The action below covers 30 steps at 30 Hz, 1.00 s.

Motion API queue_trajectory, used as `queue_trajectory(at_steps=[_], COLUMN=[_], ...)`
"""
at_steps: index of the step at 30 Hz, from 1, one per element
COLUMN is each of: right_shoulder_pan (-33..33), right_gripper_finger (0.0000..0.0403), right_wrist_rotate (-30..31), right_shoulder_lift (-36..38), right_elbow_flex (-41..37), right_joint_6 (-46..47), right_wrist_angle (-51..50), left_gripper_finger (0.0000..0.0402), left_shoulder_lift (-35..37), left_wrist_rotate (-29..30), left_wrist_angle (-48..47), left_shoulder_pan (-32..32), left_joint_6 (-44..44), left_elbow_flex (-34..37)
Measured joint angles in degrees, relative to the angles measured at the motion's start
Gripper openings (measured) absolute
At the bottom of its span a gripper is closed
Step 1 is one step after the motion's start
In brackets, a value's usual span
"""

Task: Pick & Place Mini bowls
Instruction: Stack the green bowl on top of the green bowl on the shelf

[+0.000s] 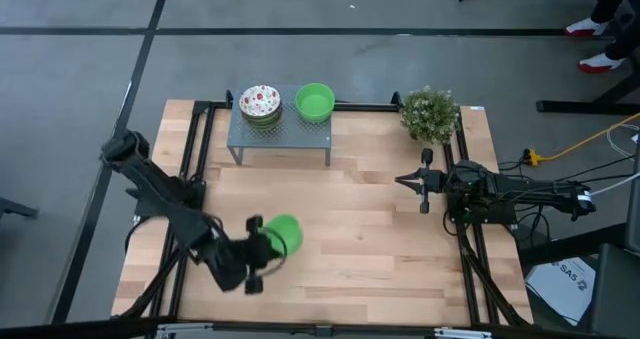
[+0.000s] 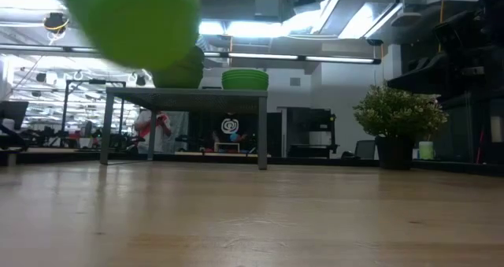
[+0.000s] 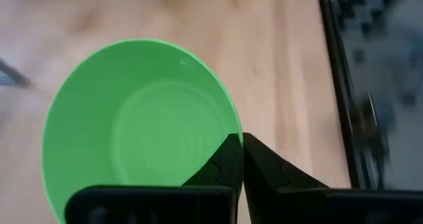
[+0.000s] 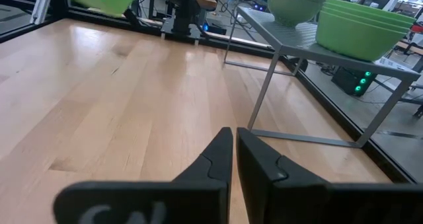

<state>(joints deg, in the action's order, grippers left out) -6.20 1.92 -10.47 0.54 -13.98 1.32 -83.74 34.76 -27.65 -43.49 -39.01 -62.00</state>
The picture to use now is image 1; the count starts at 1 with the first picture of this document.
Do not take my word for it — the person's shoe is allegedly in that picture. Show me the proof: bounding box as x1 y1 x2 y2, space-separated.
564 17 609 38
577 52 626 75

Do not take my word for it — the yellow power splitter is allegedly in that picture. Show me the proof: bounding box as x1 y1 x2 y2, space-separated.
521 147 544 168

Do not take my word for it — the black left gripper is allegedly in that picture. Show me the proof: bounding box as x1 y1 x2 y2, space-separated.
227 215 281 296

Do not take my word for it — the black desk leg frame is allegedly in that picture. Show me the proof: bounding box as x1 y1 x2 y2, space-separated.
536 0 640 116

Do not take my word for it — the black power cable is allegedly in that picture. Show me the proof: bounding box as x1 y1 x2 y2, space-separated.
499 154 637 190

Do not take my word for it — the thin white cable loop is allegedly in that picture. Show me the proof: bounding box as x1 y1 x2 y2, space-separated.
606 122 640 159

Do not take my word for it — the small potted green plant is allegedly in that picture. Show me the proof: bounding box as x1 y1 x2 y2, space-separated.
399 85 461 146

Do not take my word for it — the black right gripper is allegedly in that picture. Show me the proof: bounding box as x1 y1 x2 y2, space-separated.
394 147 447 215

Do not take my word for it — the yellow extension cable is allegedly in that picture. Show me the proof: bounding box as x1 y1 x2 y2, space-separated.
539 111 640 164

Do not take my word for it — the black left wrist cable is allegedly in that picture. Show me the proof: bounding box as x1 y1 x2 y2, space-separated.
252 226 292 279

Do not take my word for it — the black crossbeam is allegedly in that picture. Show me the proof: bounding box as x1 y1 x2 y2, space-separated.
0 316 640 339

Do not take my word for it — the black aluminium table frame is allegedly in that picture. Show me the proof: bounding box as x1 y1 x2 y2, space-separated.
112 89 534 330

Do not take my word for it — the dark grey furniture foot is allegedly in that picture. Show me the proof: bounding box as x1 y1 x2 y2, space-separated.
0 196 40 220

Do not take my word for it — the white printed paper sheet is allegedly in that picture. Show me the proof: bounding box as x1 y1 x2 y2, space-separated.
524 256 597 328

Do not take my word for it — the black desk foot bar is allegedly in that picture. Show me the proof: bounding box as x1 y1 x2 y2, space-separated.
518 222 627 266

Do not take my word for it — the silver metal bracket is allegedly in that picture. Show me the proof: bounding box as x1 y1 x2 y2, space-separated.
433 327 494 339
155 321 215 339

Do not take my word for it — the grey perforated metal shelf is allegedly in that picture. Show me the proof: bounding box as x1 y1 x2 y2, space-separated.
226 83 334 168

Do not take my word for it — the dark grey case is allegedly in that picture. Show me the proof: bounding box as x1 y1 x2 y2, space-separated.
588 242 640 338

